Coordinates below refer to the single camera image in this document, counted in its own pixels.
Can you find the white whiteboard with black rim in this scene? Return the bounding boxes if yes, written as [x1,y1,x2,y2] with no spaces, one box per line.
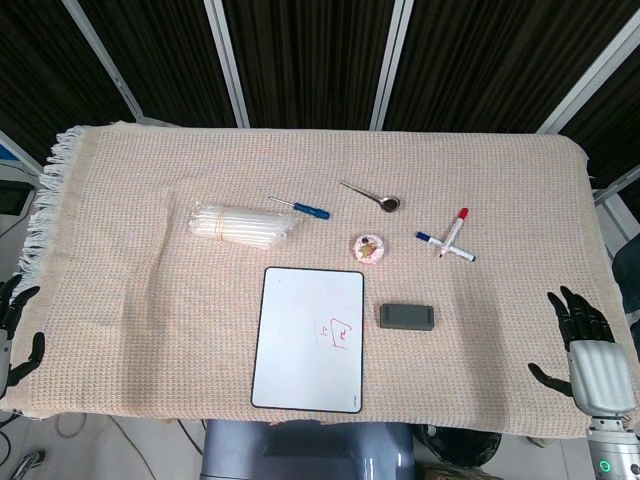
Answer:
[249,266,366,415]

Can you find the metal spoon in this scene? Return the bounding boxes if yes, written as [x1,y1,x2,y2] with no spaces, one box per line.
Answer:
[338,179,402,213]

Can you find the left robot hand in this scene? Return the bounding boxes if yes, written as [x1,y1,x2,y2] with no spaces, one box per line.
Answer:
[0,274,46,399]

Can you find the red capped marker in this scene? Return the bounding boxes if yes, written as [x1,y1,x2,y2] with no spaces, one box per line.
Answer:
[438,207,470,259]

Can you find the bundle of clear wrapped straws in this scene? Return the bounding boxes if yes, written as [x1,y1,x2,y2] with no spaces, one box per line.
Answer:
[188,200,294,250]

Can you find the blue capped marker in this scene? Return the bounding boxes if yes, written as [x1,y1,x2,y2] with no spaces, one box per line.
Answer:
[415,230,477,263]

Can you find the white aluminium partition post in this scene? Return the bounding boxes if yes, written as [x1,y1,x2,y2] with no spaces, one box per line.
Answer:
[536,22,640,135]
[203,0,251,128]
[371,0,415,130]
[62,0,147,122]

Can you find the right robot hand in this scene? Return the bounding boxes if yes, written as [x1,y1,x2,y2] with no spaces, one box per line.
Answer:
[528,285,638,417]

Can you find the pink toy cake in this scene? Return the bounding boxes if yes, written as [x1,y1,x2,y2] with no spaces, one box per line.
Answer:
[353,233,386,264]

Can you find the beige woven fringed tablecloth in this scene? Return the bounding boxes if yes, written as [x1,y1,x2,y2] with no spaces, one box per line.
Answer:
[17,122,617,447]

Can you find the blue handled screwdriver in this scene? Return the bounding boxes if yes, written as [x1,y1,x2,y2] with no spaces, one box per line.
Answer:
[268,195,332,220]

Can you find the blue-grey robot torso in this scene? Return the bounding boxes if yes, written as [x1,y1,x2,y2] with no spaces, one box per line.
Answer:
[201,418,417,480]

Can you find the grey whiteboard eraser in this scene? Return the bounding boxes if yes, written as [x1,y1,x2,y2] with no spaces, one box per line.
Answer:
[377,302,434,332]

